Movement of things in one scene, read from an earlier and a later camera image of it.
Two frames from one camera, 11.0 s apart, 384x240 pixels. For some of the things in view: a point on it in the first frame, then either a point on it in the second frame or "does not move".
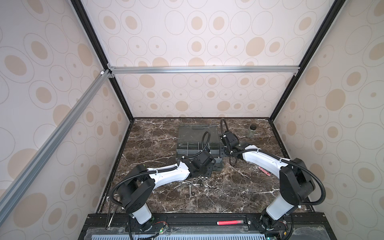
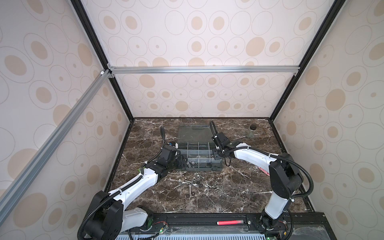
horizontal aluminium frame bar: x=137 y=70 does not move
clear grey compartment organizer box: x=192 y=139 does not move
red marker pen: x=230 y=222 does not move
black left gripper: x=209 y=168 → x=181 y=162
